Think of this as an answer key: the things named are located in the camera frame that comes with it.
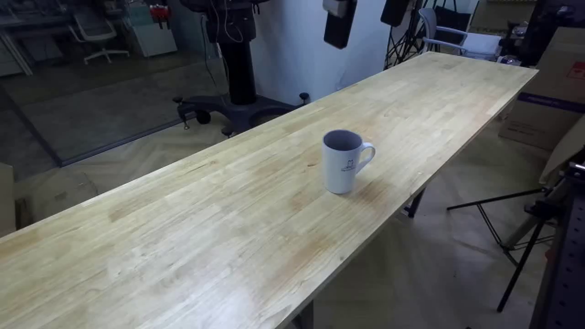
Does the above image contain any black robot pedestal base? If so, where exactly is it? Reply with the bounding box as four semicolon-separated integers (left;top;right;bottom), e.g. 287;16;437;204
174;0;311;135

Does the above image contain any white office chair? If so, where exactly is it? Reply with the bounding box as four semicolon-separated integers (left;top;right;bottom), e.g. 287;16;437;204
70;5;130;64

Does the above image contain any white ceramic mug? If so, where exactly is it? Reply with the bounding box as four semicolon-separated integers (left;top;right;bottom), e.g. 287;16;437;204
322;129;377;193

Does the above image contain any black hanging device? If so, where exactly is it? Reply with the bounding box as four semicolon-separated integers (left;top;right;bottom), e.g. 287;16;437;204
324;0;357;49

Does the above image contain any black tripod stand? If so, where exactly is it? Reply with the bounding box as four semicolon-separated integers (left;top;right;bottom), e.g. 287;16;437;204
447;159;585;314

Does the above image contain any cardboard box with purple stripe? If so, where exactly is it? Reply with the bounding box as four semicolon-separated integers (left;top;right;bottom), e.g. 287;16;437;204
500;27;585;149

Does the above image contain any black perforated cart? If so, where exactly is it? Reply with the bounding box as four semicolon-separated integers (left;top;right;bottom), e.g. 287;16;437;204
529;162;585;329

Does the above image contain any white folding chair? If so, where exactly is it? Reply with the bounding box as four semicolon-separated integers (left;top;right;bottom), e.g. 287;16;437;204
419;7;501;60

